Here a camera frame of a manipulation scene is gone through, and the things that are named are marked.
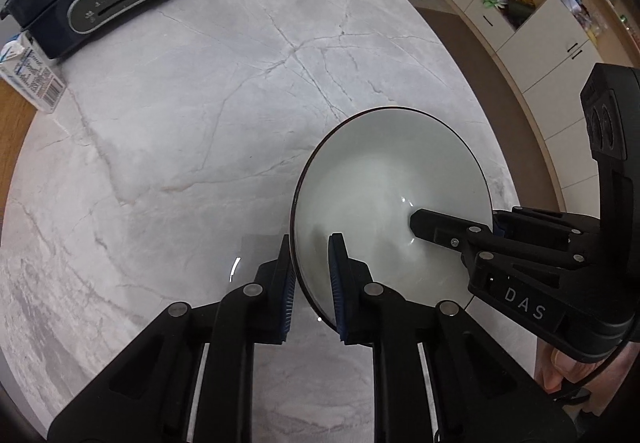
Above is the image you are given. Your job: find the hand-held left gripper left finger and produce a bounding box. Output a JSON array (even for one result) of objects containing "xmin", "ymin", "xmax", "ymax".
[{"xmin": 47, "ymin": 234, "xmax": 297, "ymax": 443}]

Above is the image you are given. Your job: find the wooden tissue box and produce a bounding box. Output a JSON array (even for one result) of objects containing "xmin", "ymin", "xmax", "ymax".
[{"xmin": 0, "ymin": 82, "xmax": 40, "ymax": 214}]

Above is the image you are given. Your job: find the cream wall cabinet unit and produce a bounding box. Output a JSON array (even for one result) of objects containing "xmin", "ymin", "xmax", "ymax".
[{"xmin": 462, "ymin": 0, "xmax": 640, "ymax": 204}]

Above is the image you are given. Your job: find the small milk carton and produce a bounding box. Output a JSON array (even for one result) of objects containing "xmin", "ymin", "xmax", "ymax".
[{"xmin": 0, "ymin": 32, "xmax": 67, "ymax": 114}]

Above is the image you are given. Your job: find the floral bowl with dark rim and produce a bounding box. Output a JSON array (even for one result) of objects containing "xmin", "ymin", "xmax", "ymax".
[{"xmin": 290, "ymin": 107, "xmax": 493, "ymax": 329}]

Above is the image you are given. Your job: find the person's right hand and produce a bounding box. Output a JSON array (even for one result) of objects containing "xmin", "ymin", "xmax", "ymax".
[{"xmin": 534, "ymin": 338, "xmax": 611, "ymax": 418}]

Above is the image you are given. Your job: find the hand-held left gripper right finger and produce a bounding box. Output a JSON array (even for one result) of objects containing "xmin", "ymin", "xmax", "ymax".
[{"xmin": 327, "ymin": 233, "xmax": 576, "ymax": 443}]

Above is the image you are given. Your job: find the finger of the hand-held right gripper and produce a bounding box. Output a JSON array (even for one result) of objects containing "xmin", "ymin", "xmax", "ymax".
[
  {"xmin": 492, "ymin": 206, "xmax": 601, "ymax": 254},
  {"xmin": 410, "ymin": 208, "xmax": 506, "ymax": 269}
]

